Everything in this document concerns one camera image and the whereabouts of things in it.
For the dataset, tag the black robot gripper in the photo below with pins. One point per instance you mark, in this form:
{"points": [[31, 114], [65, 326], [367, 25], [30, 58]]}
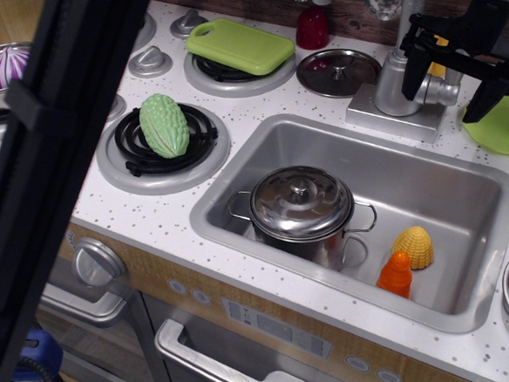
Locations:
{"points": [[477, 48]]}

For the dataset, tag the silver faucet lever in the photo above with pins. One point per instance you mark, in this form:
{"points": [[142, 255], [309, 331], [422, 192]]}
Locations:
{"points": [[442, 91]]}

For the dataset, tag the yellow toy behind gripper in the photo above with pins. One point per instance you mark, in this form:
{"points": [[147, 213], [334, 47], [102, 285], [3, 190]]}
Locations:
{"points": [[435, 69]]}

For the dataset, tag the lime green plate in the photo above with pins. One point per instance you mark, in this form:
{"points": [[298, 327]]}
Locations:
{"points": [[492, 131]]}

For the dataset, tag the silver toy faucet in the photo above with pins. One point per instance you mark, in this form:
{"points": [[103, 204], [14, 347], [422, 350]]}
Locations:
{"points": [[383, 107]]}

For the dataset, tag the steel pot lid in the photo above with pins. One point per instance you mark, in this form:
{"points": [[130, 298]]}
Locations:
{"points": [[337, 73]]}

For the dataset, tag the silver sink basin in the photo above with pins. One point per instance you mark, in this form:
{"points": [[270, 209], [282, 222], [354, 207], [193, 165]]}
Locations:
{"points": [[463, 206]]}

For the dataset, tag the red toy cup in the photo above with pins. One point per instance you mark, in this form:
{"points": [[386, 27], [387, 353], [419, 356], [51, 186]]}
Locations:
{"points": [[312, 30]]}

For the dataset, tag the yellow toy corn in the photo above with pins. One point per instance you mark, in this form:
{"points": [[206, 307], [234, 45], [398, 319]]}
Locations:
{"points": [[415, 242]]}

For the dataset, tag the steel pot with lid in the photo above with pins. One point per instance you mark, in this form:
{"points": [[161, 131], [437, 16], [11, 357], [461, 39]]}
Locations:
{"points": [[304, 211]]}

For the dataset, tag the orange toy carrot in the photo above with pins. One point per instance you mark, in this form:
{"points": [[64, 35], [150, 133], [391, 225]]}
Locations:
{"points": [[396, 276]]}

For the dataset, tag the green cutting board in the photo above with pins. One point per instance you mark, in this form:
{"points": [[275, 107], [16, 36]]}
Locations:
{"points": [[240, 46]]}

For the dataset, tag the black rear burner grate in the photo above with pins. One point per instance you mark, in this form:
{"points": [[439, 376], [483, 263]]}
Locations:
{"points": [[223, 73]]}

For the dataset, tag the black burner grate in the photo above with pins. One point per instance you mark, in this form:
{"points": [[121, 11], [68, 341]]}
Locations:
{"points": [[141, 160], [223, 73]]}

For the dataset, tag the silver stove knob rear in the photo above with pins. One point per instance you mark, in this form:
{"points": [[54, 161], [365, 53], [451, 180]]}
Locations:
{"points": [[183, 26]]}

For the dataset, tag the silver stove knob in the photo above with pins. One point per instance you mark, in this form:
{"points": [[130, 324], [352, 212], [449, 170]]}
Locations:
{"points": [[151, 63], [183, 26]]}

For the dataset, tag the green toy bitter gourd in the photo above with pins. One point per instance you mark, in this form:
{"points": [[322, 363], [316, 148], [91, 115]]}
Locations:
{"points": [[164, 126]]}

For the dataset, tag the silver stove knob middle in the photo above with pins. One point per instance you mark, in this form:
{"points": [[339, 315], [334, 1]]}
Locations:
{"points": [[151, 63]]}

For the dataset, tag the black front burner grate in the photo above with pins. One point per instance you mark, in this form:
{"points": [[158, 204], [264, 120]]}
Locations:
{"points": [[141, 160]]}

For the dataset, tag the silver oven dial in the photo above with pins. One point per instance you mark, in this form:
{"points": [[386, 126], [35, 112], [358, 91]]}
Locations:
{"points": [[95, 264]]}

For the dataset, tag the purple white toy onion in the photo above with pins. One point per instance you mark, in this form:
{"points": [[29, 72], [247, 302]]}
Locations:
{"points": [[12, 64]]}

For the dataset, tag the blue object under counter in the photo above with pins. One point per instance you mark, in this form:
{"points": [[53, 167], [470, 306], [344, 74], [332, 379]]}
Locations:
{"points": [[41, 347]]}

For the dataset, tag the silver dishwasher handle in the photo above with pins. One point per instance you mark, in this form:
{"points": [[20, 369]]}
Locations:
{"points": [[187, 364]]}

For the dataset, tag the silver oven door handle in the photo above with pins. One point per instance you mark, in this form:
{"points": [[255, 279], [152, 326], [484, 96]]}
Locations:
{"points": [[112, 306]]}

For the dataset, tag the black camera stand pole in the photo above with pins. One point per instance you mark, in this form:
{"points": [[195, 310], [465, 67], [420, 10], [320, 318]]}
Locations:
{"points": [[58, 110]]}

